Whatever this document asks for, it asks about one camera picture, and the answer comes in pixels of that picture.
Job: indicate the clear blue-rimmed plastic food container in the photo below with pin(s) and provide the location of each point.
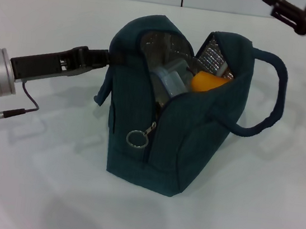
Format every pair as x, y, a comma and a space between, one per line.
171, 78

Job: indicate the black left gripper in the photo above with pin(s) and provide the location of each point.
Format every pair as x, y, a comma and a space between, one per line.
41, 64

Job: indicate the orange yellow toy pear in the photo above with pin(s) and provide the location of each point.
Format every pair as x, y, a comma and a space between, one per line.
206, 82

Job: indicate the dark teal insulated lunch bag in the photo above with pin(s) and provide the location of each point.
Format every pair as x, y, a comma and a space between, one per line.
194, 142

